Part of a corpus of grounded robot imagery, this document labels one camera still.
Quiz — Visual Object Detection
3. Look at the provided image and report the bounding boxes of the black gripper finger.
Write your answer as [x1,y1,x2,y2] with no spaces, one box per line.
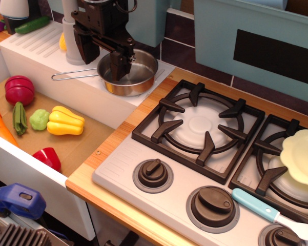
[110,51,135,81]
[74,27,100,65]

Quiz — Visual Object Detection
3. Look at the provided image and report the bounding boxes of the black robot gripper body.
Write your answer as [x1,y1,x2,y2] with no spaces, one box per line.
[71,1,135,54]

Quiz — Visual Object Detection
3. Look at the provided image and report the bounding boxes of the steel pot with wire handle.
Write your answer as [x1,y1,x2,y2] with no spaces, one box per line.
[51,49,158,97]

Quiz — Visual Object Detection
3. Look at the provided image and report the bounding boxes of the left brown stove knob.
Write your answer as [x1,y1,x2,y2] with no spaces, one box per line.
[133,158,174,194]

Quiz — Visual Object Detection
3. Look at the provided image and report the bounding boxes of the brown stove knob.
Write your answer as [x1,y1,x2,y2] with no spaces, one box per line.
[186,186,240,234]
[258,223,306,246]
[133,158,174,194]

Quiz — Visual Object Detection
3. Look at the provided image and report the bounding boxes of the grey toy stove top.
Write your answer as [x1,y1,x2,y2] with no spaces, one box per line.
[92,79,308,246]

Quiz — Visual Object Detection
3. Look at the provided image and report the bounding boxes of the middle brown stove knob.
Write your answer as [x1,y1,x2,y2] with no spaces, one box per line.
[186,186,240,234]

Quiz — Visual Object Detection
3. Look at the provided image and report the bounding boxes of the right brown stove knob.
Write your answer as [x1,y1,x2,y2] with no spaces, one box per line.
[258,223,306,246]

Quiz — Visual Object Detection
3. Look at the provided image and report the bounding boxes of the grey toy faucet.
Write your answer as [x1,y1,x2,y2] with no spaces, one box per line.
[62,0,85,65]

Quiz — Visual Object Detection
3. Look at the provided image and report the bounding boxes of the white toy sink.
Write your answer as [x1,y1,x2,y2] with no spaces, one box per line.
[0,20,176,241]

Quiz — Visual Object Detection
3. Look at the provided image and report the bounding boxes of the green toy cucumber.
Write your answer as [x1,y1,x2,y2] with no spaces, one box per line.
[14,16,51,34]

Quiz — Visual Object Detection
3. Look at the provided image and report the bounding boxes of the yellow toy bell pepper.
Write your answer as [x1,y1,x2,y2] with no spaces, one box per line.
[47,106,85,136]

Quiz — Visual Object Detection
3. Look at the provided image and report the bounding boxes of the red toy onion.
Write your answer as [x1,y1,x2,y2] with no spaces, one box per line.
[5,75,35,106]

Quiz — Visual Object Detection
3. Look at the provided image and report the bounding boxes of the white and black cup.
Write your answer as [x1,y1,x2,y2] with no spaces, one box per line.
[0,0,30,34]

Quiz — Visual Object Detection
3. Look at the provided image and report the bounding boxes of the light green toy lettuce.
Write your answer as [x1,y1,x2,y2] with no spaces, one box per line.
[29,109,50,131]

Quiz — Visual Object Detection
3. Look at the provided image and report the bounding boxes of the green toy bean pods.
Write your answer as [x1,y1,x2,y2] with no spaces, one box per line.
[12,102,28,136]

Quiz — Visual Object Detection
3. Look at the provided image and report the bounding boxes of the red toy pepper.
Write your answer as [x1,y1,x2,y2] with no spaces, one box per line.
[32,147,61,172]

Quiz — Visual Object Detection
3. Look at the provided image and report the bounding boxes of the left dark burner grate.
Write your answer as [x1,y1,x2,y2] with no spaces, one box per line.
[132,80,265,185]

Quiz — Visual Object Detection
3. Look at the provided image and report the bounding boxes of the dark burner grate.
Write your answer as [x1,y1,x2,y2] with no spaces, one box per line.
[132,80,265,185]
[229,115,308,223]

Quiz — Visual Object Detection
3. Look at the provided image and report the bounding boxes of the teal range hood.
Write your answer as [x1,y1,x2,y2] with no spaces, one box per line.
[127,1,308,102]

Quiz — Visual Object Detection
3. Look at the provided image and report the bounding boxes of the blue plastic clamp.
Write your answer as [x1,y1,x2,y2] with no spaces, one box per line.
[0,183,47,220]

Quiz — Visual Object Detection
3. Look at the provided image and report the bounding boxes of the right dark burner grate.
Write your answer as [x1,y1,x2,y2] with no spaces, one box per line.
[229,115,308,223]

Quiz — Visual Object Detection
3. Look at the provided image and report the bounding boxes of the black ribbed heat sink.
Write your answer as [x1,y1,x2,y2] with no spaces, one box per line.
[0,224,52,246]

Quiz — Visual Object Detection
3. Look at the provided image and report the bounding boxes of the pale yellow toy plate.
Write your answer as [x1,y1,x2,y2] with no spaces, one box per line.
[280,129,308,186]

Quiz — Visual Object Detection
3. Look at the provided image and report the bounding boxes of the blue handled white spatula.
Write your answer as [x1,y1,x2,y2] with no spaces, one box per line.
[232,188,308,241]

